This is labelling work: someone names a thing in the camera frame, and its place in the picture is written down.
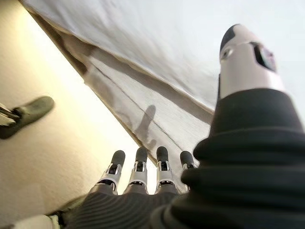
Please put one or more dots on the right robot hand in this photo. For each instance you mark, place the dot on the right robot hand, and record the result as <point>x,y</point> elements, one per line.
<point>238,179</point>

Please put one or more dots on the beige knit blanket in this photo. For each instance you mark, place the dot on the beige knit blanket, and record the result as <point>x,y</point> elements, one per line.
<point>133,95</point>

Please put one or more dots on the white duvet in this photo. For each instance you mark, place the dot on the white duvet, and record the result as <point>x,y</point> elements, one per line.
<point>166,35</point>

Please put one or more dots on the silver right robot leg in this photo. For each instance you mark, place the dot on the silver right robot leg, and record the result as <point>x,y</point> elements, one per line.
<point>6,117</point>

